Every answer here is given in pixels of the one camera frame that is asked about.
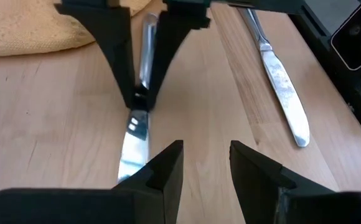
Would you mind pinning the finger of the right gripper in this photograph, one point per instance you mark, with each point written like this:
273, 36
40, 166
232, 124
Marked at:
171, 40
115, 40

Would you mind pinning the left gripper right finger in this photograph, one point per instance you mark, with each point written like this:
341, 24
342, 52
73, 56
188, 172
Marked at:
292, 205

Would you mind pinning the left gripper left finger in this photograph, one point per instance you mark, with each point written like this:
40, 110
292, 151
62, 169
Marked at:
74, 207

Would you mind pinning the silver table knife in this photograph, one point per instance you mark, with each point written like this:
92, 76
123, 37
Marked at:
135, 146
283, 84

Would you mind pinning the yellow terry towel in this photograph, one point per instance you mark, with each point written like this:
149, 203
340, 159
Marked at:
28, 28

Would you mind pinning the black camera box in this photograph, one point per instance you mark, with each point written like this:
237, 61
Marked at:
358, 40

